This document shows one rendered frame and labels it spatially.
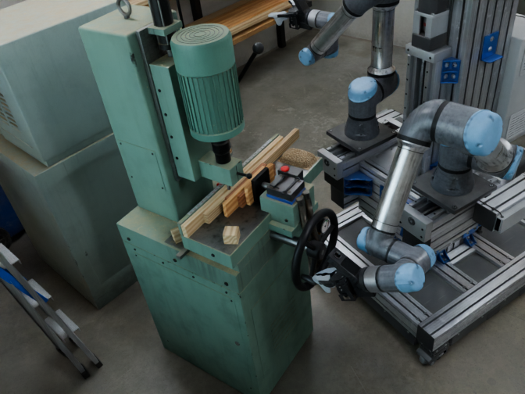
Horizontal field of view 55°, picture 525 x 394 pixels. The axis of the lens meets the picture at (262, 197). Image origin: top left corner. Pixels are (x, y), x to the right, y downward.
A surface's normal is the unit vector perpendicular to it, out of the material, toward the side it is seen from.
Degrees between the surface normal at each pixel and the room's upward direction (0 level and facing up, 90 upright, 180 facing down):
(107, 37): 90
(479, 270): 0
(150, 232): 0
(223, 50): 90
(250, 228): 0
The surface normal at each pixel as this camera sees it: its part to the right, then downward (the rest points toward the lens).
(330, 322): -0.11, -0.78
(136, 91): -0.55, 0.56
